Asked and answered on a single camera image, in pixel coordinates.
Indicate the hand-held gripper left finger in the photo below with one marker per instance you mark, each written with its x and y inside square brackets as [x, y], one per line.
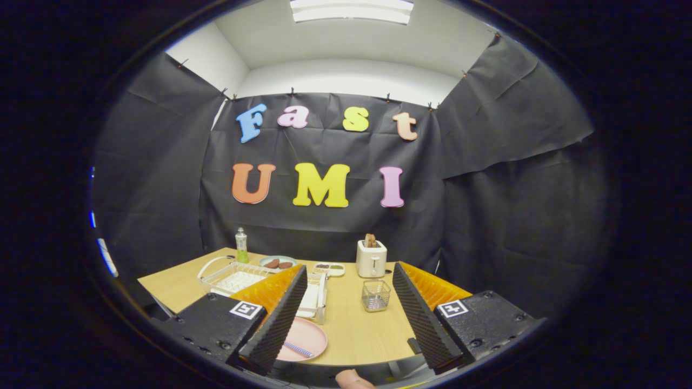
[281, 324]

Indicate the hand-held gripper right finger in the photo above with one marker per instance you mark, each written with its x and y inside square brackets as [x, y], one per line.
[424, 324]

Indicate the pink plate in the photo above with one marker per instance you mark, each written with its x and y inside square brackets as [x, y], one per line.
[308, 332]

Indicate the light green plate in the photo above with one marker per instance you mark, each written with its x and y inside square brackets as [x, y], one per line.
[281, 258]

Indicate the brown meat patty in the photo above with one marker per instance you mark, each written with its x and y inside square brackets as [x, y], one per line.
[285, 265]
[272, 263]

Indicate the white drip tray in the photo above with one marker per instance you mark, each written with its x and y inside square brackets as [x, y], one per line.
[238, 281]

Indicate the white divided snack tray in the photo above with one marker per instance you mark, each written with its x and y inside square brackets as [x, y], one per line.
[338, 272]

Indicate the white toaster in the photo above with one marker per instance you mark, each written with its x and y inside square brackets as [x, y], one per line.
[371, 262]

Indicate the green liquid plastic bottle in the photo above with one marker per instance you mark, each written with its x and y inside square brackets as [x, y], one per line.
[241, 251]

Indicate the brown bread slice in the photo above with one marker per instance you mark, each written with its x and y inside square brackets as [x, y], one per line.
[370, 240]

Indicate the black backdrop cloth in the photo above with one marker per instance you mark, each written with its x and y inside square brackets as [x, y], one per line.
[513, 227]

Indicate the white ceiling light panel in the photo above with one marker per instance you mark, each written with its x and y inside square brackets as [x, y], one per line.
[351, 11]

